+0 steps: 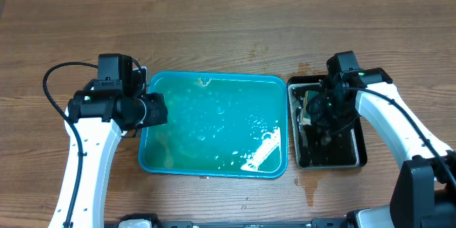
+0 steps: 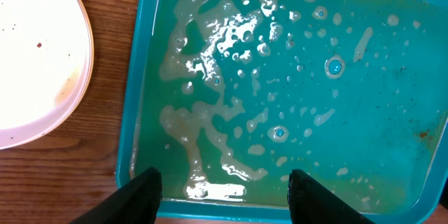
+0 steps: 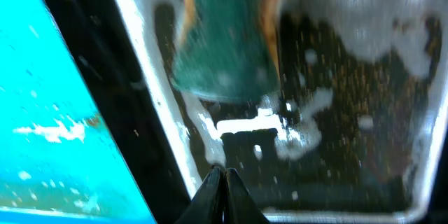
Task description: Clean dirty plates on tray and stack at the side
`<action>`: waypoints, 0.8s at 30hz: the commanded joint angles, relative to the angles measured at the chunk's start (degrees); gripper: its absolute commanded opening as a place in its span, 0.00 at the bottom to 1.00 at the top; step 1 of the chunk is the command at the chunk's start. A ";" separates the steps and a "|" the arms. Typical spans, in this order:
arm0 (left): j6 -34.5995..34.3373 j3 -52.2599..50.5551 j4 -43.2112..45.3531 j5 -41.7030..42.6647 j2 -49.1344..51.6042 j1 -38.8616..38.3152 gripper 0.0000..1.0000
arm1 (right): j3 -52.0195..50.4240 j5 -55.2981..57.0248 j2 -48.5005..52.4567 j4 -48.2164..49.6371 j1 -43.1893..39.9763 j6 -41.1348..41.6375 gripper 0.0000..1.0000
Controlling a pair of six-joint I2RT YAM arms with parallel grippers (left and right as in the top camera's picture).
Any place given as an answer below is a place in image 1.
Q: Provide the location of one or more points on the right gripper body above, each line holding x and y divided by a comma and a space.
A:
334, 115

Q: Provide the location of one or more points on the metal pan with dirty water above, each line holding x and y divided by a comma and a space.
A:
320, 149

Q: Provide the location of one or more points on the teal plastic tray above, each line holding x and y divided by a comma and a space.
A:
219, 124

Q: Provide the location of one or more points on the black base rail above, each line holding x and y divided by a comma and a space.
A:
152, 220

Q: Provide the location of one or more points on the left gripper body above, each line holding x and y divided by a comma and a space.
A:
155, 110

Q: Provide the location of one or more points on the black outer tray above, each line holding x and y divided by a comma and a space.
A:
361, 149

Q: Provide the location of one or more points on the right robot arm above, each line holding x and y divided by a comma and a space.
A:
424, 194

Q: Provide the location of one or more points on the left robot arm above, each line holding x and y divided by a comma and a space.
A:
81, 202

